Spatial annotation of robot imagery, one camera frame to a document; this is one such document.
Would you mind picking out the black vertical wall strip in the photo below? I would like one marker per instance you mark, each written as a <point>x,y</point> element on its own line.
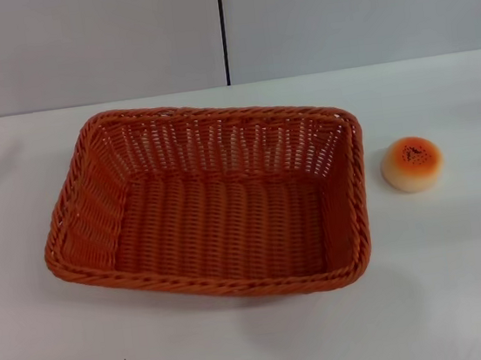
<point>222,28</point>

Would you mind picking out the round toasted bread bun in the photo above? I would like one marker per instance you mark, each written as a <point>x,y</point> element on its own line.
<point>412,165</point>

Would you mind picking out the orange woven plastic basket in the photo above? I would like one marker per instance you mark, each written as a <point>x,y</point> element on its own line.
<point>220,226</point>

